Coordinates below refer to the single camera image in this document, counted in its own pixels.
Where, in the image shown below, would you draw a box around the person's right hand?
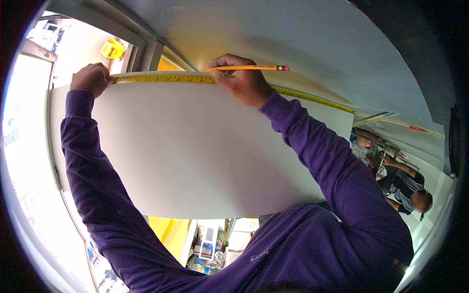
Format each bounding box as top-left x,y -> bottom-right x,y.
208,54 -> 274,109

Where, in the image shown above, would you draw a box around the yellow pencil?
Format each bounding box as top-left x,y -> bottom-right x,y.
203,65 -> 290,72

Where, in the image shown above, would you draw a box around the long wooden strip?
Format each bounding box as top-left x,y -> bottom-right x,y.
356,113 -> 446,140

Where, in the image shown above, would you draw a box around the large grey panel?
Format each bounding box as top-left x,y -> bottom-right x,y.
110,0 -> 446,127

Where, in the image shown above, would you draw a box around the person's right thumb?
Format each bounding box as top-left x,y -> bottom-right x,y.
211,70 -> 236,85

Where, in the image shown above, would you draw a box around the cluttered workbench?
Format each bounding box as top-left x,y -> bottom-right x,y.
349,127 -> 408,173

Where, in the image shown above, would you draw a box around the person's left fingers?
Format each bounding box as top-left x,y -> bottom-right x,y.
93,63 -> 116,88

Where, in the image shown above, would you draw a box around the person's right fingers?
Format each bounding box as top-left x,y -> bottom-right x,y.
208,54 -> 257,69

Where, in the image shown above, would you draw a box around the metal straightedge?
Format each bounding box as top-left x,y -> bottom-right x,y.
353,111 -> 397,127

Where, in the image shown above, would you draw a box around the person's left hand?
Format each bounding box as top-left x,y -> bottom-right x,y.
70,62 -> 116,99

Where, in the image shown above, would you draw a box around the cluttered shelf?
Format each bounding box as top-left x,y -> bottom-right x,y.
186,219 -> 259,275

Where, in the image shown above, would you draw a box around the yellow plastic container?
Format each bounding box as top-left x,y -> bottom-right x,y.
100,38 -> 126,61

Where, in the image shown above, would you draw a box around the yellow measuring tape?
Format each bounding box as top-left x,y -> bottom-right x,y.
109,74 -> 357,114

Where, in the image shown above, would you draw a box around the white board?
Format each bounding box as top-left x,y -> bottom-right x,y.
46,71 -> 354,220

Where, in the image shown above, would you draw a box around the person's body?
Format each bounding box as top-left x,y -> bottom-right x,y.
103,203 -> 415,293

